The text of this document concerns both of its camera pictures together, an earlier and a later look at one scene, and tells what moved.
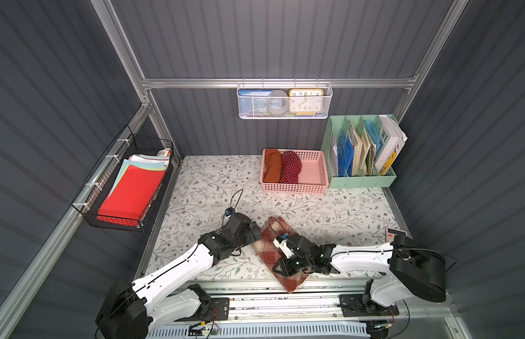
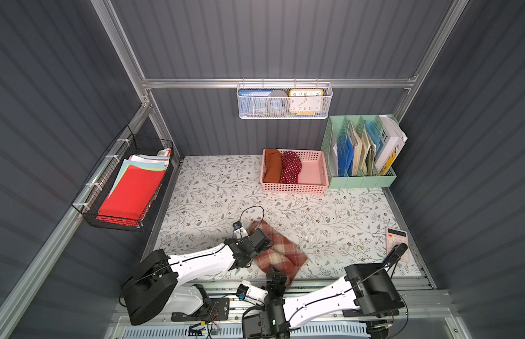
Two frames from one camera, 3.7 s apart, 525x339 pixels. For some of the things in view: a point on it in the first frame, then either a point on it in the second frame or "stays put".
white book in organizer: x=394 y=140 stays put
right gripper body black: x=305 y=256 → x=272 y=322
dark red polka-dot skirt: x=291 y=166 stays put
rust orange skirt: x=273 y=166 stays put
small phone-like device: x=390 y=233 stays put
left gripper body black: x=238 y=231 → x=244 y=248
